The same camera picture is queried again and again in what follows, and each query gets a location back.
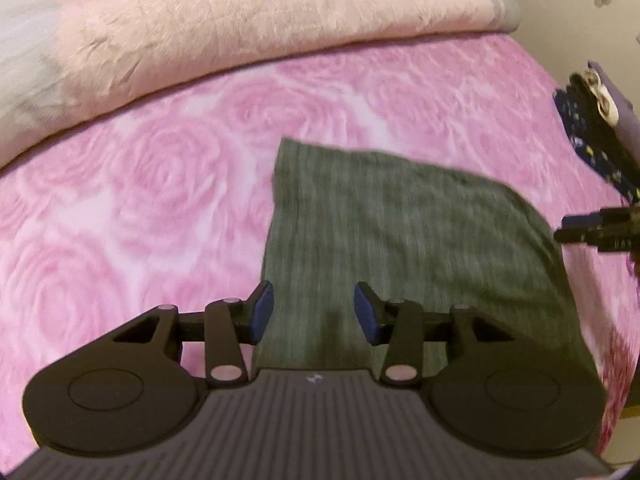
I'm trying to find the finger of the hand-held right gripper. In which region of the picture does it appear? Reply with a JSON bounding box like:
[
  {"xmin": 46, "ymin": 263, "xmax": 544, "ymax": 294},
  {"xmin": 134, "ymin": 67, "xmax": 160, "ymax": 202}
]
[
  {"xmin": 561, "ymin": 212, "xmax": 604, "ymax": 229},
  {"xmin": 554, "ymin": 226, "xmax": 602, "ymax": 247}
]

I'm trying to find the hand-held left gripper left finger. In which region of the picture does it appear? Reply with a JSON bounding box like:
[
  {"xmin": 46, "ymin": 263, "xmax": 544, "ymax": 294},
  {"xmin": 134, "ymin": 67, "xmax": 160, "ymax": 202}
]
[{"xmin": 112, "ymin": 280, "xmax": 275, "ymax": 388}]

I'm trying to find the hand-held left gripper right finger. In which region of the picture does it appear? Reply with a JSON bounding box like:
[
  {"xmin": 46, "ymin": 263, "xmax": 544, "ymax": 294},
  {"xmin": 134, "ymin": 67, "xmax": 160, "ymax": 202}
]
[{"xmin": 354, "ymin": 282, "xmax": 526, "ymax": 387}]

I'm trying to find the grey plaid garment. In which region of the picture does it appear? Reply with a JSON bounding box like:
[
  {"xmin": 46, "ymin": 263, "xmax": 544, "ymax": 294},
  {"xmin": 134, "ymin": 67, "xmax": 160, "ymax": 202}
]
[{"xmin": 252, "ymin": 137, "xmax": 602, "ymax": 378}]

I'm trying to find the dark floral folded garment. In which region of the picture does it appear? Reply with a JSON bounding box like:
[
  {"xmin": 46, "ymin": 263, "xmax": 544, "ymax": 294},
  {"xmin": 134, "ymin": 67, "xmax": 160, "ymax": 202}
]
[{"xmin": 552, "ymin": 87, "xmax": 640, "ymax": 202}]

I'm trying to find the black folded garment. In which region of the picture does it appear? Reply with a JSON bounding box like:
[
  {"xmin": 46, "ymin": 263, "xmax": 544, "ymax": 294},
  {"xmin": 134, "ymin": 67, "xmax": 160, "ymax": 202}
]
[{"xmin": 569, "ymin": 72, "xmax": 640, "ymax": 186}]

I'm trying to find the purple grey folded garment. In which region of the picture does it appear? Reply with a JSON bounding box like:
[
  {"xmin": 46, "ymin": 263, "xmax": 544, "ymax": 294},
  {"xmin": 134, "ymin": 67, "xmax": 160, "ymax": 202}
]
[{"xmin": 584, "ymin": 60, "xmax": 640, "ymax": 132}]

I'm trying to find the pink floral blanket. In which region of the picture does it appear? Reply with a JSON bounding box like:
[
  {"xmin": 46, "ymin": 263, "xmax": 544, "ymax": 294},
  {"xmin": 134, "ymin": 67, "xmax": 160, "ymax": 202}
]
[{"xmin": 0, "ymin": 30, "xmax": 640, "ymax": 461}]

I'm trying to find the grey and pink rolled comforter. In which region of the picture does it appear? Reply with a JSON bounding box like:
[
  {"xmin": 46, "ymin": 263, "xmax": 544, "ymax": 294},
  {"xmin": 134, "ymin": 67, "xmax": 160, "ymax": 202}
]
[{"xmin": 0, "ymin": 0, "xmax": 522, "ymax": 167}]

